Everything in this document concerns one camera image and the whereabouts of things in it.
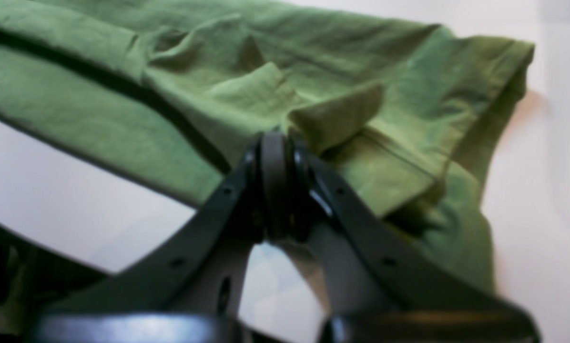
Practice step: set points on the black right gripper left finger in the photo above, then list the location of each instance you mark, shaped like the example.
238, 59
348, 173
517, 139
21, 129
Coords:
189, 289

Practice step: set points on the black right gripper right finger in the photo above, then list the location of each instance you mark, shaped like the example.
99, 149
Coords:
379, 288

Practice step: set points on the green t-shirt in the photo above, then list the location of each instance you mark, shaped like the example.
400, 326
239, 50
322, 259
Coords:
171, 94

